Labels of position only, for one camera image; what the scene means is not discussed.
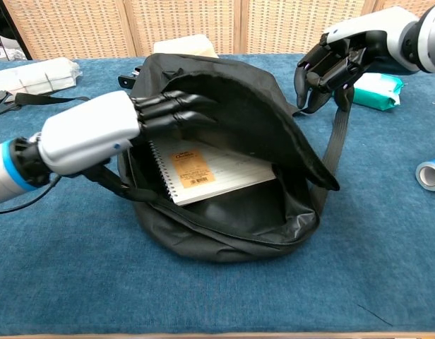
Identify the white spiral notebook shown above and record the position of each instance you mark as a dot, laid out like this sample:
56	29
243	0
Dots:
231	169

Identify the teal wet wipes pack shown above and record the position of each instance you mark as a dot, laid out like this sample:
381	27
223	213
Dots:
376	93

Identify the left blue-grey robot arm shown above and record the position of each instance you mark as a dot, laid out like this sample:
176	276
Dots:
5	169

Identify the black backpack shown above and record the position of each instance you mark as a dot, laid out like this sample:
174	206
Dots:
238	106

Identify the blue plastic wrap box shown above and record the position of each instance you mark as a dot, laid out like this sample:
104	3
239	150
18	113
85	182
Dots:
433	174

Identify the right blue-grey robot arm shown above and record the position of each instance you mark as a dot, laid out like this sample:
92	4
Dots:
429	39

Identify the white tissue multipack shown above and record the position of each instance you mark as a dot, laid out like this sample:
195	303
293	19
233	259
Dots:
37	76

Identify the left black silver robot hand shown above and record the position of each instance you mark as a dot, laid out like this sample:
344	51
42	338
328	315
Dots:
87	134

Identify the beige plastic lunch box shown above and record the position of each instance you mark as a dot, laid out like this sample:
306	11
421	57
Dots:
182	46

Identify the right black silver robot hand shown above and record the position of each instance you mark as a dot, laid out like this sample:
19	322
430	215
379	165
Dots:
344	56

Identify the woven bamboo folding screen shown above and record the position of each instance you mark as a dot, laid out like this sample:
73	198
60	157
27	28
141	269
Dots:
189	24

